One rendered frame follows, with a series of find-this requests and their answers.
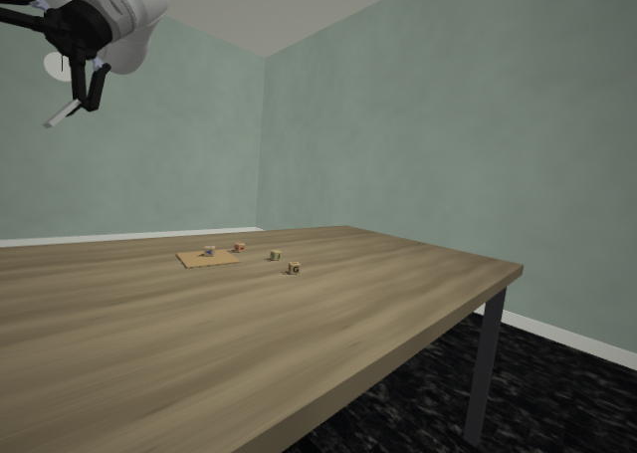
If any tan flat mat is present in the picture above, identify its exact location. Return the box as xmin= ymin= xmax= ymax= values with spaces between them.
xmin=176 ymin=250 xmax=241 ymax=269

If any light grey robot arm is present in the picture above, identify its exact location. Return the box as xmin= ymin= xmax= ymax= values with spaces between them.
xmin=83 ymin=0 xmax=171 ymax=75

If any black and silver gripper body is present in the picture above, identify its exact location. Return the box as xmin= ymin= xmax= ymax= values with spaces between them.
xmin=43 ymin=0 xmax=112 ymax=61

